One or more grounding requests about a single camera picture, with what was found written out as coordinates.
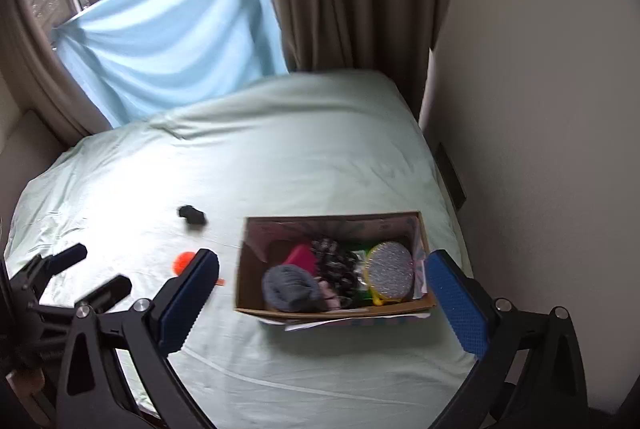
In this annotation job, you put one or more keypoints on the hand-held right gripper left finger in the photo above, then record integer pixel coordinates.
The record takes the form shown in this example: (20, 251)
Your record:
(187, 299)

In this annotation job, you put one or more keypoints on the person's left hand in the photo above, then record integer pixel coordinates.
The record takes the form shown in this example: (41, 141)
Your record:
(25, 381)

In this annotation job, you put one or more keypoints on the patterned black scrunchie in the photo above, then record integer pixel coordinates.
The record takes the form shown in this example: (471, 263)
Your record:
(335, 261)

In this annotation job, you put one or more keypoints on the light blue hanging cloth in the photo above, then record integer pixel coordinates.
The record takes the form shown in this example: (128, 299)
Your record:
(165, 34)

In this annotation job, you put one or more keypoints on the pale green bed sheet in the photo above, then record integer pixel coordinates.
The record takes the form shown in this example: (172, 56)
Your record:
(300, 149)

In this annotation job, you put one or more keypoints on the beige headboard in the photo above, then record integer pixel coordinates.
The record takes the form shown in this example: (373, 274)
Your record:
(25, 149)

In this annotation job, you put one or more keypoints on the cardboard box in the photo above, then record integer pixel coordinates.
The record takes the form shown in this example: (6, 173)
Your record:
(250, 279)

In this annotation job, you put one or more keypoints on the pink zip pouch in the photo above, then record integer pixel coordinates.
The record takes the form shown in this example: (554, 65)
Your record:
(302, 259)

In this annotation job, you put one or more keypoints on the pink cloth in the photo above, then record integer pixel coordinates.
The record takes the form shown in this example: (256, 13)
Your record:
(336, 298)

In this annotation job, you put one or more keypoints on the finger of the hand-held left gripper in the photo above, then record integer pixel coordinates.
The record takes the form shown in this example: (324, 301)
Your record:
(105, 291)
(57, 261)

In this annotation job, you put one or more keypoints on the green tissue packet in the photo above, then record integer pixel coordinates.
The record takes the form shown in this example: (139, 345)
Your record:
(361, 279)

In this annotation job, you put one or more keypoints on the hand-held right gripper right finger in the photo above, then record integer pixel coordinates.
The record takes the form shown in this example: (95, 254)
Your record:
(457, 304)

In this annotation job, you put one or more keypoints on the plain black scrunchie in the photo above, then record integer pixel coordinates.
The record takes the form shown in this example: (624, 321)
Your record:
(192, 215)

